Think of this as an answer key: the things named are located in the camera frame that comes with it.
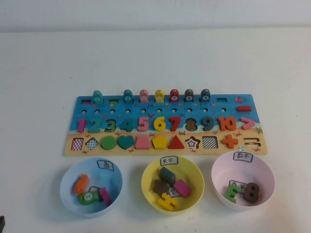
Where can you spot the dark grey number nine piece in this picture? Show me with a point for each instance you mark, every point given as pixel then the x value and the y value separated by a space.
pixel 210 123

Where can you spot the orange fish piece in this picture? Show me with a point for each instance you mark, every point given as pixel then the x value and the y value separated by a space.
pixel 81 184

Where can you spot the yellow equals sign piece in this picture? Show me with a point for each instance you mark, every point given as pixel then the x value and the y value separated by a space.
pixel 167 201

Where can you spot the pink greater-than sign piece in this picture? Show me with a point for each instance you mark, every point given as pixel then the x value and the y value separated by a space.
pixel 249 123

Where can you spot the teal number two piece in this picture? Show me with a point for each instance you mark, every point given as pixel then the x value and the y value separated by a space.
pixel 94 128

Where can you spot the teal heart piece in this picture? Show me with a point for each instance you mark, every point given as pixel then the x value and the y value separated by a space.
pixel 126 141

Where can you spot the dark object at table edge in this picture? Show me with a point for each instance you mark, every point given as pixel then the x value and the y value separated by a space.
pixel 2 221

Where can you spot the magenta fish piece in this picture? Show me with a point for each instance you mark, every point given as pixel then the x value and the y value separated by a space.
pixel 106 196

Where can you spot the red number seven piece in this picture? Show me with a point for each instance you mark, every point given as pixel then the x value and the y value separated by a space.
pixel 176 122

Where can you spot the yellow pentagon piece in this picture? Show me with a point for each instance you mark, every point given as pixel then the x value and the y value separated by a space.
pixel 159 142

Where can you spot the brown star piece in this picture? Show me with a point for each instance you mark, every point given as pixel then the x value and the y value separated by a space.
pixel 159 186

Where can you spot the paper label on blue bowl rim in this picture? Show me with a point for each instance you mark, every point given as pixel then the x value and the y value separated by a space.
pixel 106 165

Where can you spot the paper label inside yellow bowl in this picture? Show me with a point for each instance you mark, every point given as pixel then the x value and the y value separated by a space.
pixel 173 193

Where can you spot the pink number five piece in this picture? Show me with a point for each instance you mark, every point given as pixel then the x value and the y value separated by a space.
pixel 143 124

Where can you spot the light green number three piece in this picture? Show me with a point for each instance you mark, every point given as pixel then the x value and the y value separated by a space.
pixel 230 193

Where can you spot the green circle piece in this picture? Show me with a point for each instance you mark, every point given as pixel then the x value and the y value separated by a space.
pixel 108 142

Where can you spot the pink fish peg number five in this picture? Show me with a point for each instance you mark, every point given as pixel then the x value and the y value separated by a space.
pixel 144 95

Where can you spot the paper label inside pink bowl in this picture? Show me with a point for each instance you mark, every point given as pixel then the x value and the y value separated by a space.
pixel 240 185

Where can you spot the brown fish peg number eight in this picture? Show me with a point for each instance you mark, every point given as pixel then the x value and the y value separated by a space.
pixel 189 95

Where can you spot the orange plus sign piece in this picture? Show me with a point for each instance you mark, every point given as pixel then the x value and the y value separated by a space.
pixel 229 141

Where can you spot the paper label on pink bowl rim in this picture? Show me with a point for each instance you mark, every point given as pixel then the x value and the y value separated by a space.
pixel 243 156

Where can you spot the paper label inside blue bowl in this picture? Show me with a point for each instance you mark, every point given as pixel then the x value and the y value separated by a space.
pixel 94 188

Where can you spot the orange number ten piece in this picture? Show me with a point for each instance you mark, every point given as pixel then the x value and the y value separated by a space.
pixel 222 124

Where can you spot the dark grey fish peg nine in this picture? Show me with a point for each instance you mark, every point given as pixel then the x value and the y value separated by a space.
pixel 205 95

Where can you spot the magenta number one piece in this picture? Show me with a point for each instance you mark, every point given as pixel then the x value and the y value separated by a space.
pixel 81 125

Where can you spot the colourful wooden puzzle board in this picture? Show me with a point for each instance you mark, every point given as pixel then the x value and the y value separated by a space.
pixel 160 111

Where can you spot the teal fish peg number two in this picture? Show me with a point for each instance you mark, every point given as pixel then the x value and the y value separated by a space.
pixel 98 97

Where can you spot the yellow plastic bowl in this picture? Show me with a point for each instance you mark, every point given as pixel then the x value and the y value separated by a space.
pixel 194 199

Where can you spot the brown number eight piece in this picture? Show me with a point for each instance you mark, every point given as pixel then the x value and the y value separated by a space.
pixel 251 192

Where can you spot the teal fish peg number four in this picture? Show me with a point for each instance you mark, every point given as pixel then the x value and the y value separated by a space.
pixel 128 96

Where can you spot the yellow number six piece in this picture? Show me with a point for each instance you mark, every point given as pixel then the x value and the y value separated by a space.
pixel 157 125

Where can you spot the red minus sign piece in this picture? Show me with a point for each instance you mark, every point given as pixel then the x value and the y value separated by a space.
pixel 244 109

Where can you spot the pink plastic bowl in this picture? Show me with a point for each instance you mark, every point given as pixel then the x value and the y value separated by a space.
pixel 264 174

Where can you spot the light blue plastic bowl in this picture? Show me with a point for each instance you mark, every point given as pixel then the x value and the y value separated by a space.
pixel 73 204

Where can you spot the red fish peg number seven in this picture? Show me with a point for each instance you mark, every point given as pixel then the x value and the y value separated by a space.
pixel 174 95

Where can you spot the green fish piece number three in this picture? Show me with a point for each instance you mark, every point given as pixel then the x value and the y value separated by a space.
pixel 88 197

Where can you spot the yellow fish peg number six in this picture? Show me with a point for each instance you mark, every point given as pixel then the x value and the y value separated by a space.
pixel 159 95

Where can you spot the dark grey square block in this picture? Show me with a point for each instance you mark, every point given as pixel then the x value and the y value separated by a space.
pixel 167 175

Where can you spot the paper label on yellow bowl rim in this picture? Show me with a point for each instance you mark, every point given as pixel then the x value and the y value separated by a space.
pixel 169 161

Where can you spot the red triangle piece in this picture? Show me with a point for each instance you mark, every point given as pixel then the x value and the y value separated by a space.
pixel 176 144

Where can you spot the pink trapezoid piece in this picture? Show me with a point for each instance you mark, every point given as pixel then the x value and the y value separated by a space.
pixel 143 143

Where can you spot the teal number four piece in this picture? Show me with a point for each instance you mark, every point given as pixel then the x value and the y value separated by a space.
pixel 128 125

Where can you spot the magenta rectangle block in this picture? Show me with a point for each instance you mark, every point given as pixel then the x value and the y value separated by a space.
pixel 182 188

